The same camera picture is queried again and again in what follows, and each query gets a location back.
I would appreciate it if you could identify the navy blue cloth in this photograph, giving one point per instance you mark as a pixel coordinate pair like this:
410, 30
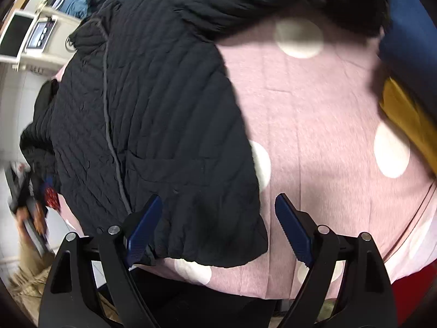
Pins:
406, 37

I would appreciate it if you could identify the black fuzzy cloth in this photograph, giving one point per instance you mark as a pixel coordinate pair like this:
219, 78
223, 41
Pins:
355, 3

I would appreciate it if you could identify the black quilted jacket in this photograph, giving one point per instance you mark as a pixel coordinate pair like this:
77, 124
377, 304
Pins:
153, 109

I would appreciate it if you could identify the pink polka-dot blanket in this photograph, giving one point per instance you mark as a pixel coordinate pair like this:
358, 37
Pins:
307, 116

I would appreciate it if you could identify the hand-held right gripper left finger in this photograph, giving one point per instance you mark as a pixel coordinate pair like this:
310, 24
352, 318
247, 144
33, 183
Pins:
142, 227

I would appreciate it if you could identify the red cloth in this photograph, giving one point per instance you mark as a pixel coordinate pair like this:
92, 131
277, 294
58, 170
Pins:
411, 300

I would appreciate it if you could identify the person's left hand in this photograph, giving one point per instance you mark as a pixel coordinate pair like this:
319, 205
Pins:
29, 218

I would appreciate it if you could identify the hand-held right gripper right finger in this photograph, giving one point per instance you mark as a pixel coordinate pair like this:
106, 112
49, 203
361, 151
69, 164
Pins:
293, 229

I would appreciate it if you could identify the yellow cloth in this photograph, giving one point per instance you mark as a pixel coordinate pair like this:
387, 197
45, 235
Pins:
409, 119

